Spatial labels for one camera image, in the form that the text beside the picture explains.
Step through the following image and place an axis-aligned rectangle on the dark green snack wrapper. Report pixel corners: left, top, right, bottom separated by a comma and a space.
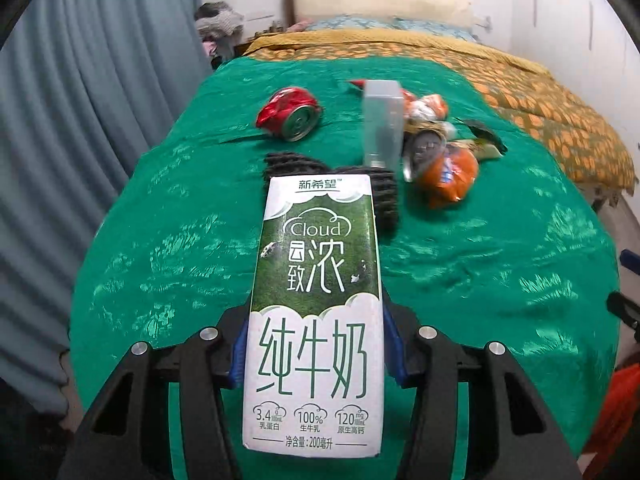
452, 117, 508, 158

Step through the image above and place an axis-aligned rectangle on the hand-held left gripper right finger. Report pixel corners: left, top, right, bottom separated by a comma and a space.
382, 300, 583, 480

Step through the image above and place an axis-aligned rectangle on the pile of clothes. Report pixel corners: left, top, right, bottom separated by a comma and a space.
195, 2, 246, 68

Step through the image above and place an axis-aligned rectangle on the teal floral pillow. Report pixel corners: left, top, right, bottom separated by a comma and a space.
305, 14, 396, 32
395, 17, 478, 43

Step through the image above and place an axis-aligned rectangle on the green satin blanket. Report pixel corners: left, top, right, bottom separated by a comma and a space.
67, 55, 621, 480

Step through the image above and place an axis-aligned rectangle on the orange floral bedspread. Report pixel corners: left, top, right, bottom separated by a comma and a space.
240, 27, 636, 196

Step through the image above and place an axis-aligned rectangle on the orange and white snack wrapper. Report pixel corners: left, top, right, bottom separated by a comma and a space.
402, 91, 449, 123

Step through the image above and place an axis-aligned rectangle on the orange and silver snack bag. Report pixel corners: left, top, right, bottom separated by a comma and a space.
402, 130, 481, 209

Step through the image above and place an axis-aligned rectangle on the clear plastic box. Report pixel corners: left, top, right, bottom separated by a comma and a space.
362, 80, 405, 168

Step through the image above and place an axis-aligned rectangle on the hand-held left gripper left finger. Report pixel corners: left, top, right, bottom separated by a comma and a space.
57, 305, 251, 480

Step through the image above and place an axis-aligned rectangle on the dark object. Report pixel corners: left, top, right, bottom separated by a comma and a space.
607, 250, 640, 341

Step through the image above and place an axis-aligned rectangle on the grey curtain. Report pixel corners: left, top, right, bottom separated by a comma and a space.
0, 0, 216, 411

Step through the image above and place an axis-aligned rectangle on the green and white milk carton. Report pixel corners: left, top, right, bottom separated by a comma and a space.
242, 175, 385, 459

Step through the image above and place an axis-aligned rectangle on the orange plastic bag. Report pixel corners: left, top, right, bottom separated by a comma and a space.
585, 365, 640, 480

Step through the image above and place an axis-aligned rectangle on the crushed red can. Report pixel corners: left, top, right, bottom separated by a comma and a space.
256, 87, 323, 142

